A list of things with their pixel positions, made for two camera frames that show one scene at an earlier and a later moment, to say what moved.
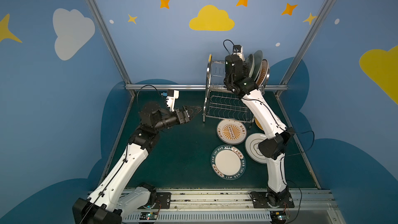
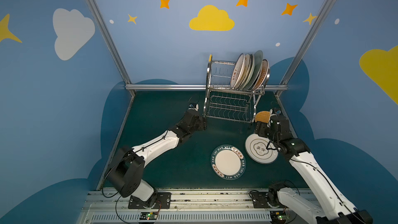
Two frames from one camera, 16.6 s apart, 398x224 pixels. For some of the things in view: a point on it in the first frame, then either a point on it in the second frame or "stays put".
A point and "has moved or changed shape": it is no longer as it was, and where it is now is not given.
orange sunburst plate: (231, 132) has moved or changed shape
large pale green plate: (258, 58) stays put
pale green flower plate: (251, 65) stays put
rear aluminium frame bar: (197, 86) stays put
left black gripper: (183, 115) -> (198, 120)
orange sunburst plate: (264, 69) stays put
